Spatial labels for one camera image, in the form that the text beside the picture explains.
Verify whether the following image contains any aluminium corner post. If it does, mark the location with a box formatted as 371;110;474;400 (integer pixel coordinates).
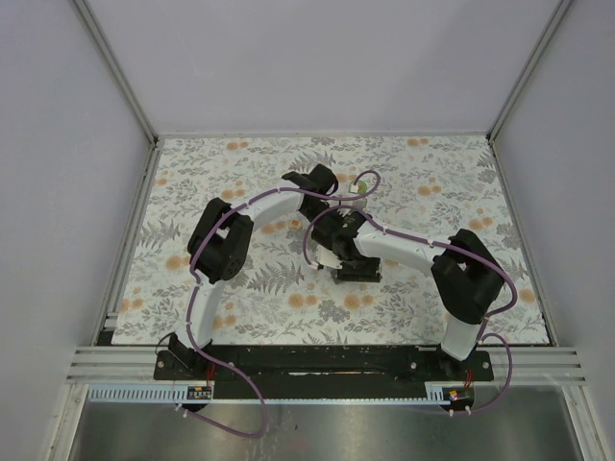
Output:
69;0;159;145
486;0;576;145

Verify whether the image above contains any white cable duct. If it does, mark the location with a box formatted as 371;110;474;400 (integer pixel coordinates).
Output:
87;376;451;405

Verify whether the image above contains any green bottle cap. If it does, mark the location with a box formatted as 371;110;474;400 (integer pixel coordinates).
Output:
357;180;370;194

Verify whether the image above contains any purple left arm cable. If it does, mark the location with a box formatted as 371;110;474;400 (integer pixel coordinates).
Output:
186;170;383;439

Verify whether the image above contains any floral table mat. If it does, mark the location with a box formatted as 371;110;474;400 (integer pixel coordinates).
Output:
111;135;550;345

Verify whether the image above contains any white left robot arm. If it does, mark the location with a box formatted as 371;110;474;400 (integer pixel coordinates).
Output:
168;164;338;379

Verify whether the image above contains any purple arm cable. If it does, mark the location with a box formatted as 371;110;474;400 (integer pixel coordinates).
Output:
186;170;383;439
302;206;519;417

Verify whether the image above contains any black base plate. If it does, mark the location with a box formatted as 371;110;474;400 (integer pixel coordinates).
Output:
153;345;494;396

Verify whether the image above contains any right aluminium corner post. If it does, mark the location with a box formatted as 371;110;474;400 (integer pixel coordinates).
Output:
486;0;576;145

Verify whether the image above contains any left aluminium corner post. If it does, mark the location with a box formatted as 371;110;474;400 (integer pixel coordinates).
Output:
69;0;159;145

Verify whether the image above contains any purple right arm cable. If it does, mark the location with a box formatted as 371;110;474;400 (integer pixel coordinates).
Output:
302;206;519;417

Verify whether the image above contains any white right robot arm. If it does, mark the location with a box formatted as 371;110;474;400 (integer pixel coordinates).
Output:
308;207;510;380

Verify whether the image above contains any aluminium frame rail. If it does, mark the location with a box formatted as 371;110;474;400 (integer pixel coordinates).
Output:
66;346;586;385

